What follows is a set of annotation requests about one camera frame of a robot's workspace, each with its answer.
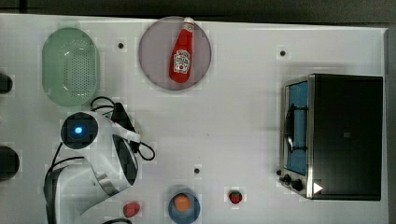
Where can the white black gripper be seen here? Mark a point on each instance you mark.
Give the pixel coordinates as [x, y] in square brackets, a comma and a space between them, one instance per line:
[120, 116]

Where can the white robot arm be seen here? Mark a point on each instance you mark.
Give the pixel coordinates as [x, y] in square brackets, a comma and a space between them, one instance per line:
[107, 166]

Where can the blue bowl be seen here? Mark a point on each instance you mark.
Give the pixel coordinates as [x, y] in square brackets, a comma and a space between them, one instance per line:
[192, 214]

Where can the orange toy egg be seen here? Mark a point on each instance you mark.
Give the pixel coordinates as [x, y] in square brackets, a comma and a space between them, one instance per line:
[182, 203]

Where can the red ketchup bottle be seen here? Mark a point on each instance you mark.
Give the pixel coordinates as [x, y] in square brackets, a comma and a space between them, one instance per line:
[181, 57]

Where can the black round robot base upper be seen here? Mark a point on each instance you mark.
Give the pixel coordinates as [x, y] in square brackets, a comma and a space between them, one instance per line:
[6, 84]

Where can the black toaster oven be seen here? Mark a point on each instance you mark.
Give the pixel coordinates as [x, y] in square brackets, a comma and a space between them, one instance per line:
[332, 137]

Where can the pink red toy strawberry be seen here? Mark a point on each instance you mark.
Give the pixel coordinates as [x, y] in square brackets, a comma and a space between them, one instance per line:
[131, 209]

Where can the green perforated colander basket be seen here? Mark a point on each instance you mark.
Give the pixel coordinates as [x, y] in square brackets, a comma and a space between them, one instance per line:
[70, 67]

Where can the grey round plate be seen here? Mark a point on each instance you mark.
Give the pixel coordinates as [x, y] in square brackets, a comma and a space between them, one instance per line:
[155, 48]

